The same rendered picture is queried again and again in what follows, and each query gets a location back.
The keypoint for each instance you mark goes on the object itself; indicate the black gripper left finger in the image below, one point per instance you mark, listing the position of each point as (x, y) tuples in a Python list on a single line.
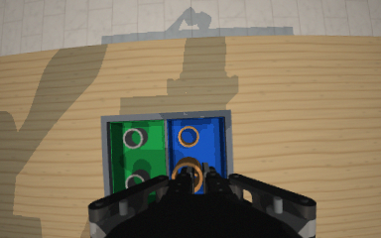
[(107, 212)]

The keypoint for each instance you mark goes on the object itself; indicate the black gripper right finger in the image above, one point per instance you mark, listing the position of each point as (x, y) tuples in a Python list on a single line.
[(298, 211)]

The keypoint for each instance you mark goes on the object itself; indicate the grey metal bushing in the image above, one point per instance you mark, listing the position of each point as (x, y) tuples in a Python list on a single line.
[(143, 175), (127, 138)]

